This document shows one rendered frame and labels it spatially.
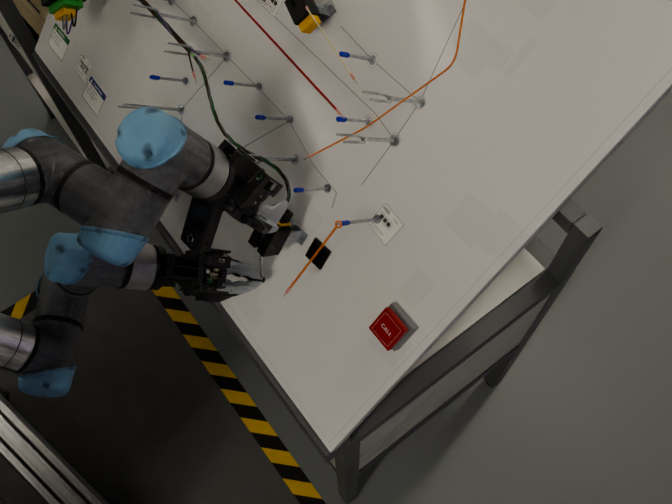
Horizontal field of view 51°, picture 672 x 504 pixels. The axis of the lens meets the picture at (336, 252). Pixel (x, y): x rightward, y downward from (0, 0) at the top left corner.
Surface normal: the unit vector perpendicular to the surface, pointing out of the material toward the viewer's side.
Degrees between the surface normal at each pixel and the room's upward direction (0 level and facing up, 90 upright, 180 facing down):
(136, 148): 24
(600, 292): 0
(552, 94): 48
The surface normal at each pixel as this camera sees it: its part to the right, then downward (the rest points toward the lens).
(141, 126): -0.36, -0.22
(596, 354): -0.02, -0.45
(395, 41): -0.61, 0.11
